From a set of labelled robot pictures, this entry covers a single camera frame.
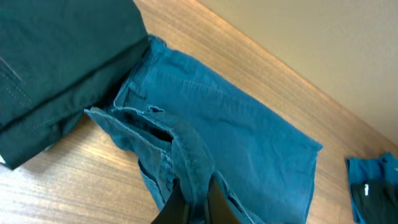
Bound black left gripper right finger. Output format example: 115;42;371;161
206;177;241;224

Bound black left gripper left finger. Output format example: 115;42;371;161
151;179;190;224

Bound navy blue denim shorts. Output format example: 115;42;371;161
87;36;322;223

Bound blue polo shirt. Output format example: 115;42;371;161
346;152;397;223

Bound black mesh shirt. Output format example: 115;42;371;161
351;180;397;224

